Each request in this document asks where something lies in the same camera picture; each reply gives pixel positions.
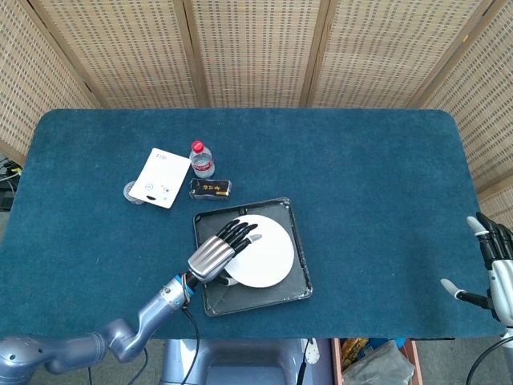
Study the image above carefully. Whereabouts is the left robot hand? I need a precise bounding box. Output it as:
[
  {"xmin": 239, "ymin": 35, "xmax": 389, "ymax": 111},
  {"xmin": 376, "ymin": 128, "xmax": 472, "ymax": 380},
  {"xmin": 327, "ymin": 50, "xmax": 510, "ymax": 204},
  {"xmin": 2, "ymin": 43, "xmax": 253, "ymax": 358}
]
[{"xmin": 186, "ymin": 218, "xmax": 264, "ymax": 286}]

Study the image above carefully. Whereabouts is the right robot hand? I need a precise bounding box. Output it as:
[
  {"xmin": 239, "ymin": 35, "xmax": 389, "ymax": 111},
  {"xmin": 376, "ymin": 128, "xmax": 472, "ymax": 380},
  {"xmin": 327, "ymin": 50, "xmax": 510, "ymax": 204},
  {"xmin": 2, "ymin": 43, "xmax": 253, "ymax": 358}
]
[{"xmin": 439, "ymin": 212, "xmax": 513, "ymax": 324}]

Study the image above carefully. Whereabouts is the white round plate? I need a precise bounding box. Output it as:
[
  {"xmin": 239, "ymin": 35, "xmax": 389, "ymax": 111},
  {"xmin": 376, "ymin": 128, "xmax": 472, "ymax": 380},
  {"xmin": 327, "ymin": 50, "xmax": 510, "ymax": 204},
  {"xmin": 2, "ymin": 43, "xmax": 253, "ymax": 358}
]
[{"xmin": 222, "ymin": 214, "xmax": 294, "ymax": 289}]

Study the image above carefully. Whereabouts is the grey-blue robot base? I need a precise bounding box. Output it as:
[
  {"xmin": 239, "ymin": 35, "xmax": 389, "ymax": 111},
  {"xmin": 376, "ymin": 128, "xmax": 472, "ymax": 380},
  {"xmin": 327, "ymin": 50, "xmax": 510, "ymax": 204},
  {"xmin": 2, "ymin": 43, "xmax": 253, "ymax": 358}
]
[{"xmin": 160, "ymin": 338, "xmax": 321, "ymax": 385}]

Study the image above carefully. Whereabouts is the black square plastic tray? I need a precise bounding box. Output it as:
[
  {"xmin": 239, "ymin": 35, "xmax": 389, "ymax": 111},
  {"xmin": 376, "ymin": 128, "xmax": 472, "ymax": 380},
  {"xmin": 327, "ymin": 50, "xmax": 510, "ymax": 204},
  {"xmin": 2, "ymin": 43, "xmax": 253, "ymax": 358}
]
[{"xmin": 192, "ymin": 197, "xmax": 314, "ymax": 318}]

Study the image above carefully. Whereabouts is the black rectangular carton box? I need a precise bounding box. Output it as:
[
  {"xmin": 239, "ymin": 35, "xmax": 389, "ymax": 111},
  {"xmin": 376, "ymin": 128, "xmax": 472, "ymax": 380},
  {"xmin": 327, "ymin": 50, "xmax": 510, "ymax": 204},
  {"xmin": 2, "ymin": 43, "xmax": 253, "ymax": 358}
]
[{"xmin": 188, "ymin": 178, "xmax": 233, "ymax": 201}]

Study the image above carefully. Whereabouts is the clear cola bottle red cap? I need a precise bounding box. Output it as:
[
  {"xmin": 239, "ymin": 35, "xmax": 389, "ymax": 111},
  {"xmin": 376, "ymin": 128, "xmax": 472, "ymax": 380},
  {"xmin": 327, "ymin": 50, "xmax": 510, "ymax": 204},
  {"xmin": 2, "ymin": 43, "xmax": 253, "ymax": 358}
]
[{"xmin": 188, "ymin": 140, "xmax": 216, "ymax": 180}]

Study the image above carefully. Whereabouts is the white oval tag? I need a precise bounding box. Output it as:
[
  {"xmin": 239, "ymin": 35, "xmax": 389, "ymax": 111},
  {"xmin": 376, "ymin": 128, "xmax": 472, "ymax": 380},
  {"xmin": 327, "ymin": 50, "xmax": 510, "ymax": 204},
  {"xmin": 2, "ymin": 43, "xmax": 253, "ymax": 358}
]
[{"xmin": 303, "ymin": 338, "xmax": 321, "ymax": 367}]

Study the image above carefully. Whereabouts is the clear plastic bag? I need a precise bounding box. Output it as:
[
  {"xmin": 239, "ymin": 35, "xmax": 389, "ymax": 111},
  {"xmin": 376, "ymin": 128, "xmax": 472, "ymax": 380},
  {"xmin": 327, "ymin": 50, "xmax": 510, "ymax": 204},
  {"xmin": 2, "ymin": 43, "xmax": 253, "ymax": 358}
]
[{"xmin": 342, "ymin": 340, "xmax": 414, "ymax": 385}]

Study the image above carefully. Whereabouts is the red-brown wooden crate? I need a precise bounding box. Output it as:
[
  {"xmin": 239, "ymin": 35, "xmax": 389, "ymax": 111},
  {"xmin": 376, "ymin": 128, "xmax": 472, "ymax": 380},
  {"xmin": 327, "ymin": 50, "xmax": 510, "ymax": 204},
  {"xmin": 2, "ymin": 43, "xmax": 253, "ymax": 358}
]
[{"xmin": 330, "ymin": 338, "xmax": 422, "ymax": 385}]

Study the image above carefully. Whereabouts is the blue table cloth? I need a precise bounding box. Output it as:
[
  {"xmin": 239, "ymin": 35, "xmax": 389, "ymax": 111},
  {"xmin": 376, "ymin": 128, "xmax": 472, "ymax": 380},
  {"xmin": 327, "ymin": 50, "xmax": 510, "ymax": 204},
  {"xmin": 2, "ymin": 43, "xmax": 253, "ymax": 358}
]
[{"xmin": 0, "ymin": 107, "xmax": 507, "ymax": 340}]

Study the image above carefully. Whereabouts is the woven bamboo folding screen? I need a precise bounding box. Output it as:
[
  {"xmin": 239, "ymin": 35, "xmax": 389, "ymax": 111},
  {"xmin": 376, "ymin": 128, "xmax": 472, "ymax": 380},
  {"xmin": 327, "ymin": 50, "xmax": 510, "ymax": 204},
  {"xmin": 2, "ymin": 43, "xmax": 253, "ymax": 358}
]
[{"xmin": 0, "ymin": 0, "xmax": 513, "ymax": 225}]

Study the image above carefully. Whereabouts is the black cable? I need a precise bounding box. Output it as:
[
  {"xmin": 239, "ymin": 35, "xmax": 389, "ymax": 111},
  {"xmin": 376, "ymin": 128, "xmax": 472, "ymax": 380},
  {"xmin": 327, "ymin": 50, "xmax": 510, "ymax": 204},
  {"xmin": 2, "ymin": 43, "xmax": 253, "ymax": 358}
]
[
  {"xmin": 179, "ymin": 274, "xmax": 200, "ymax": 385},
  {"xmin": 465, "ymin": 334, "xmax": 513, "ymax": 385}
]

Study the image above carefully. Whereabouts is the black equipment with cables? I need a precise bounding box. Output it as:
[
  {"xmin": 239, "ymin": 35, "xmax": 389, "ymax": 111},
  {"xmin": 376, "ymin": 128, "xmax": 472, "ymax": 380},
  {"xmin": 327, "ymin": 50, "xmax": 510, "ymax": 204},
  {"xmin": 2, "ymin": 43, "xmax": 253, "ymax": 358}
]
[{"xmin": 0, "ymin": 154, "xmax": 23, "ymax": 212}]

